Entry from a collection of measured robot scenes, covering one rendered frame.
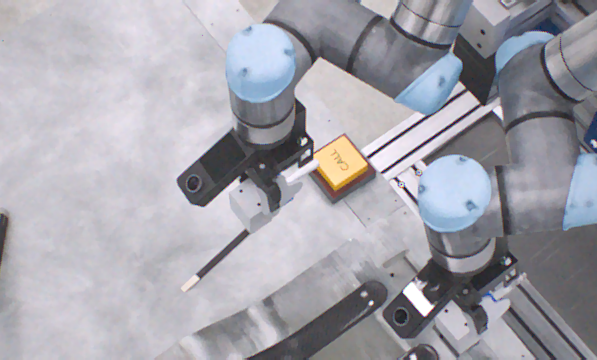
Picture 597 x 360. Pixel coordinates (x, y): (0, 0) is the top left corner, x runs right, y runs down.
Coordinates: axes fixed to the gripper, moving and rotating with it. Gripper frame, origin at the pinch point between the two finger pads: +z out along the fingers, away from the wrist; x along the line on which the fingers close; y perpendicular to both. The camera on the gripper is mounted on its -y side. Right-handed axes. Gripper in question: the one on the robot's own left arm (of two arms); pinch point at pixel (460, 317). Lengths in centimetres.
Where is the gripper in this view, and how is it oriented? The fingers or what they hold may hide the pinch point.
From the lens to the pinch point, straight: 155.7
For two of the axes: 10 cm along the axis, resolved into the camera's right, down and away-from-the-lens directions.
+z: 1.9, 4.5, 8.7
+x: -5.7, -6.7, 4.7
